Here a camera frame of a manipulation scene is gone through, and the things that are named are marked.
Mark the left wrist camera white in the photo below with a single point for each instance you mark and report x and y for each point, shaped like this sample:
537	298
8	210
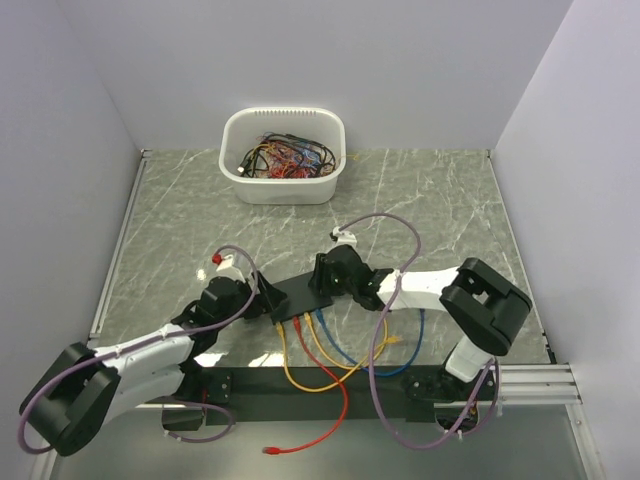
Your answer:
233	266

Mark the aluminium rail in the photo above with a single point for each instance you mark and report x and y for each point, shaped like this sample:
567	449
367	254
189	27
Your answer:
540	385

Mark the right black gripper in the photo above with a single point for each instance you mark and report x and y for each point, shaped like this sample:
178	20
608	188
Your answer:
319	280

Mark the white plastic tub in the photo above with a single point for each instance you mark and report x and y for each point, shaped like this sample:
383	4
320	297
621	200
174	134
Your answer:
283	156

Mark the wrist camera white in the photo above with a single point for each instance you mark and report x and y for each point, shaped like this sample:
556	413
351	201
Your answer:
233	266
343	237

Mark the black network switch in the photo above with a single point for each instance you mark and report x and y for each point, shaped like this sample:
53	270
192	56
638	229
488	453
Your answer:
300	298

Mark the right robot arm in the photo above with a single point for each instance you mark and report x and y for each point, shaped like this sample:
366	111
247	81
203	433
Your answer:
488	308

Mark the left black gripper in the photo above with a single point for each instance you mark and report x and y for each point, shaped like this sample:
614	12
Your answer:
264	301

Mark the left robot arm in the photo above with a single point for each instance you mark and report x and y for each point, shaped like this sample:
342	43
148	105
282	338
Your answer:
48	424

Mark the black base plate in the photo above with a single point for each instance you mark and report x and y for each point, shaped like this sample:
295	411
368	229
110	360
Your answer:
421	394

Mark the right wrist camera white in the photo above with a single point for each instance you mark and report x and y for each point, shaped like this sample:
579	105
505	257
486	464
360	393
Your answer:
343	237

